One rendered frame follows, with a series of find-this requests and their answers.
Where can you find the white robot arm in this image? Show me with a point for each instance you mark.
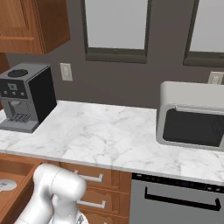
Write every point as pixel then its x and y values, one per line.
pixel 55 186

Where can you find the wooden drawer front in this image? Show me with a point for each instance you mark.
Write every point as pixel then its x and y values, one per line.
pixel 87 169
pixel 99 218
pixel 99 195

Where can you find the open wooden drawer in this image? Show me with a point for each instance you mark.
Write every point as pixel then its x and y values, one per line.
pixel 17 172

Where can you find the silver pizza cutter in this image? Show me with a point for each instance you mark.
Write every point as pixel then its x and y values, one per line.
pixel 6 185

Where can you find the grey microwave oven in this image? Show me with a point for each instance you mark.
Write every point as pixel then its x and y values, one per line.
pixel 189 128

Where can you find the black and grey coffee machine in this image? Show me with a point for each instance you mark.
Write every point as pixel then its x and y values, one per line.
pixel 32 93

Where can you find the grey framed window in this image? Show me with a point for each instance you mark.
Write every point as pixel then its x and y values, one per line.
pixel 116 26
pixel 207 29

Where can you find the grey dishwasher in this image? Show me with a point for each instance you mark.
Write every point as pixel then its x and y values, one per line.
pixel 175 213

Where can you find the white wall outlet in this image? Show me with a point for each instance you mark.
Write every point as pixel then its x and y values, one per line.
pixel 216 78
pixel 66 72

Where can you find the wooden wall cupboard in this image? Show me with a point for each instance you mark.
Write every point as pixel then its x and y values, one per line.
pixel 35 23

